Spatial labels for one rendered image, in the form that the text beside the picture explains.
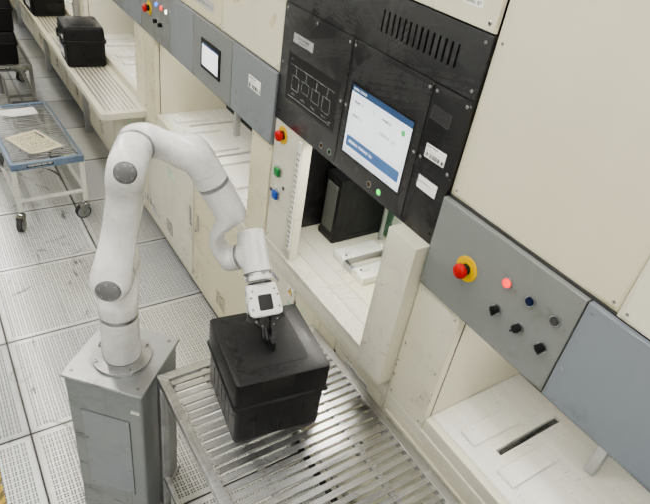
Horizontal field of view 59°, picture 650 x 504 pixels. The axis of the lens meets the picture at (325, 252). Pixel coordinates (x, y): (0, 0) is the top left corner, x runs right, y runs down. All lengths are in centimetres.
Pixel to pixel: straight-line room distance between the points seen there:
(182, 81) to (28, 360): 169
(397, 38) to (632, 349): 92
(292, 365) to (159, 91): 216
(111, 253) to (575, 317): 119
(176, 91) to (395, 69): 209
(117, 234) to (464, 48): 102
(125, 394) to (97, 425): 24
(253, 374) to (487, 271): 69
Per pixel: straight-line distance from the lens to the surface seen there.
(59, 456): 279
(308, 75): 195
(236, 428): 176
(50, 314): 342
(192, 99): 356
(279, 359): 169
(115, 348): 196
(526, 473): 182
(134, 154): 151
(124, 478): 235
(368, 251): 238
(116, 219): 166
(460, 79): 143
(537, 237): 134
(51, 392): 302
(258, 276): 169
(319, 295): 215
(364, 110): 171
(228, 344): 172
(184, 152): 154
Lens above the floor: 223
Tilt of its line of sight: 35 degrees down
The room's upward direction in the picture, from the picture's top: 10 degrees clockwise
